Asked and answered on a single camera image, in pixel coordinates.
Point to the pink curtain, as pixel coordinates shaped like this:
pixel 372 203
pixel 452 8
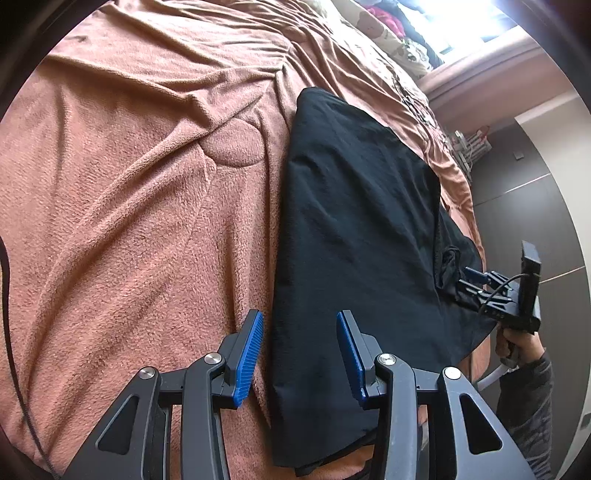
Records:
pixel 485 74

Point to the red cloth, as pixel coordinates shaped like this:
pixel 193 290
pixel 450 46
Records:
pixel 385 11

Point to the black pants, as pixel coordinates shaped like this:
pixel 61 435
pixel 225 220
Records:
pixel 360 207

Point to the person's right hand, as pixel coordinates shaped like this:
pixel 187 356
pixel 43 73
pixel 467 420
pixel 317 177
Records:
pixel 531 344

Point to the person's right forearm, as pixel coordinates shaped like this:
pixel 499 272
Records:
pixel 526 415

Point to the bear print cushion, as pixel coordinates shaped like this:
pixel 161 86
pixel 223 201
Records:
pixel 383 34

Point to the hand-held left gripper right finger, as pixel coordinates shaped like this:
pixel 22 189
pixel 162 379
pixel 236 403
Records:
pixel 353 360

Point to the white rack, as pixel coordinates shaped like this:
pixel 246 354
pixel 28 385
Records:
pixel 471 147

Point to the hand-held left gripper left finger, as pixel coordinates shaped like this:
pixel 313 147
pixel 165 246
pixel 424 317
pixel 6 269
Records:
pixel 247 360

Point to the brown blanket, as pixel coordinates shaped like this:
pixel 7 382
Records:
pixel 138 184

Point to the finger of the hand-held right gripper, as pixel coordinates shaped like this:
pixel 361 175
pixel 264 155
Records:
pixel 475 295
pixel 478 275

